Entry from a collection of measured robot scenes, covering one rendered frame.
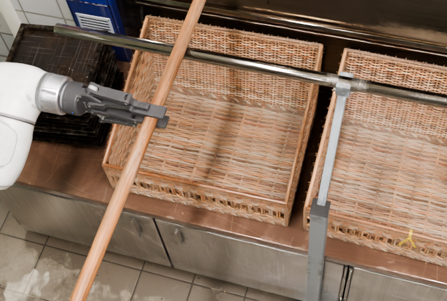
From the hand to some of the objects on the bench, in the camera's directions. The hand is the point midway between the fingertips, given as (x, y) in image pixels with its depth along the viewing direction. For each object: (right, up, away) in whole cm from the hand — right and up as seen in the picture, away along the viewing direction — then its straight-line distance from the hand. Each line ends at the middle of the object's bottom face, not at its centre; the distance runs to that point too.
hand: (151, 115), depth 156 cm
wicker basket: (+72, -19, +53) cm, 92 cm away
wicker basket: (+14, -7, +66) cm, 68 cm away
